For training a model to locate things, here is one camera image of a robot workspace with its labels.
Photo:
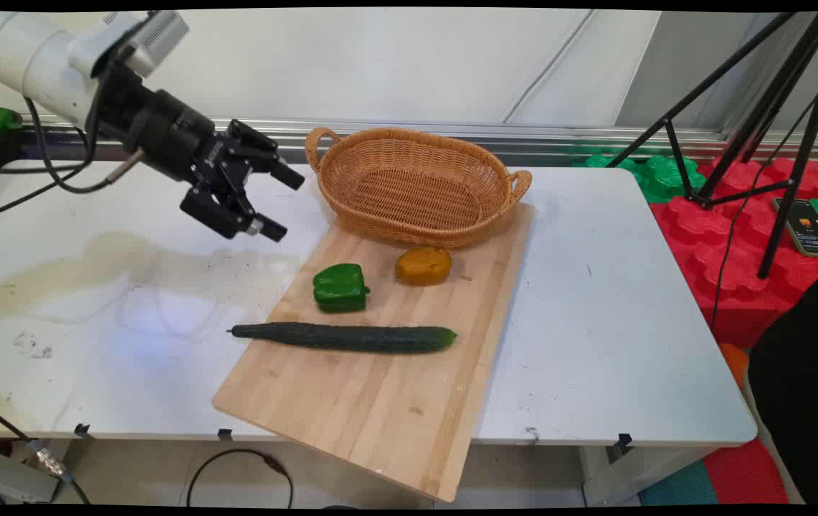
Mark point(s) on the wooden cutting board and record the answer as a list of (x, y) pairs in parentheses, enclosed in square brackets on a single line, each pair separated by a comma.
[(373, 401)]

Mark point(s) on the dark green cucumber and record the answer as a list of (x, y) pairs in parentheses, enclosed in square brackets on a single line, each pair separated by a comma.
[(344, 337)]

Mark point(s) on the woven wicker basket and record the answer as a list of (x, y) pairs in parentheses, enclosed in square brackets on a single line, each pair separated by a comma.
[(416, 193)]

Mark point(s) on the red floor mat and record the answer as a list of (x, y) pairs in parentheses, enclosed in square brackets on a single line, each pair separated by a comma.
[(745, 473)]

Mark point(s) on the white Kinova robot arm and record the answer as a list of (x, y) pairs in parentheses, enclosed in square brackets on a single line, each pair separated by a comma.
[(29, 54)]

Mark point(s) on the white table leg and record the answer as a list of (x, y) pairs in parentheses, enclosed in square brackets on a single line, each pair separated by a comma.
[(631, 473)]

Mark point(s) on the smartphone with lit screen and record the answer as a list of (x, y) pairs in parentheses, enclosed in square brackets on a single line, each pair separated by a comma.
[(808, 228)]

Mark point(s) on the black rounded object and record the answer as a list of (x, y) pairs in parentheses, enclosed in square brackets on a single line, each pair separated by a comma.
[(803, 387)]

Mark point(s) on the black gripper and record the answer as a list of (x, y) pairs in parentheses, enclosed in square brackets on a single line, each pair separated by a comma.
[(165, 132)]

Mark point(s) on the black table edge clip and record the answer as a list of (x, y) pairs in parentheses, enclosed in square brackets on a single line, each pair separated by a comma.
[(225, 433), (624, 440), (82, 430)]

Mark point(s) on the orange foam piece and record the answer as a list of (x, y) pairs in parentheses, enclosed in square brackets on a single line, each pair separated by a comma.
[(736, 362)]

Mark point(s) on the aluminium wall rail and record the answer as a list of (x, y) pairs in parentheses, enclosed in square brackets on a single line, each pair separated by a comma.
[(559, 140)]

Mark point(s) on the black side tray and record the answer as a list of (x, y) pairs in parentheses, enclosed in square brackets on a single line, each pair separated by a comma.
[(3, 154)]

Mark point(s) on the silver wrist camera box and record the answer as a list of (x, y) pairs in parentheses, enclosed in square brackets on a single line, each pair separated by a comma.
[(158, 39)]

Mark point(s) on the teal floor mat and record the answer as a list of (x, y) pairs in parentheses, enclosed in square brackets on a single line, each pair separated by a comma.
[(681, 487)]

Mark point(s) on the black tripod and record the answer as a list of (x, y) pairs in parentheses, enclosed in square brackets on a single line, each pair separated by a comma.
[(796, 93)]

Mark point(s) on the green bell pepper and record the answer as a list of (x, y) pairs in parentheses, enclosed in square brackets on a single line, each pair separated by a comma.
[(340, 287)]

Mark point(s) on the green toy vegetable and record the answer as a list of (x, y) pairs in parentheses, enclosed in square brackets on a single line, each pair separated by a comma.
[(0, 122)]

